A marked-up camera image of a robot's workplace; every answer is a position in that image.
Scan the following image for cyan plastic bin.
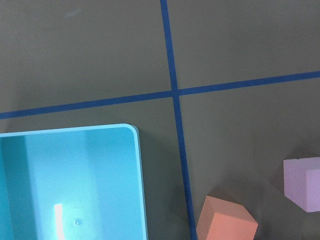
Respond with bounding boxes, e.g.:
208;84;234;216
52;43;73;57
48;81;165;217
0;124;148;240

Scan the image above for orange foam cube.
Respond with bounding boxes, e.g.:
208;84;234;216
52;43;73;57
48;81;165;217
196;195;258;240

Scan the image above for lavender foam cube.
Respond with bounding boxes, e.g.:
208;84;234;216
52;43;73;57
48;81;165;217
283;157;320;213

